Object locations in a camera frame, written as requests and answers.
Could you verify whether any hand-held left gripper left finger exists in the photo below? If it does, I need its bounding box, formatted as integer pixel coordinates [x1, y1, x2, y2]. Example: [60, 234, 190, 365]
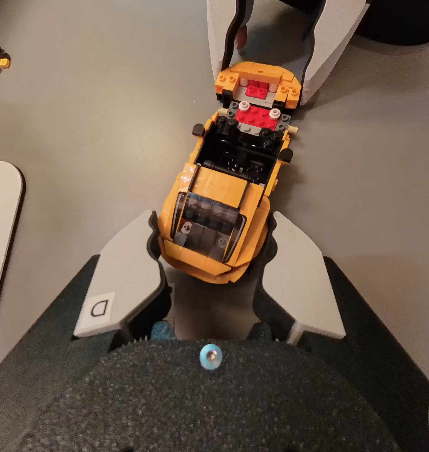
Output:
[73, 210, 173, 338]

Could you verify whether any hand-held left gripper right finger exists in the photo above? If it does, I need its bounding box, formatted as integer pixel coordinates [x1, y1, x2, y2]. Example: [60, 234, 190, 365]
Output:
[253, 211, 347, 344]

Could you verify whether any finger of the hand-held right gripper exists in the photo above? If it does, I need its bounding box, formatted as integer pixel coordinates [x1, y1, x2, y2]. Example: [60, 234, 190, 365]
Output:
[206, 0, 254, 77]
[301, 0, 371, 106]

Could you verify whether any yellow lego car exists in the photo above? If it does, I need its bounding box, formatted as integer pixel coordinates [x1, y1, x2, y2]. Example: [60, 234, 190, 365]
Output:
[157, 101, 300, 283]

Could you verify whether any white booklet stand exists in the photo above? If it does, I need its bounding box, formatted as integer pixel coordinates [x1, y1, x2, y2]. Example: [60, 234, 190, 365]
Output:
[0, 161, 26, 329]

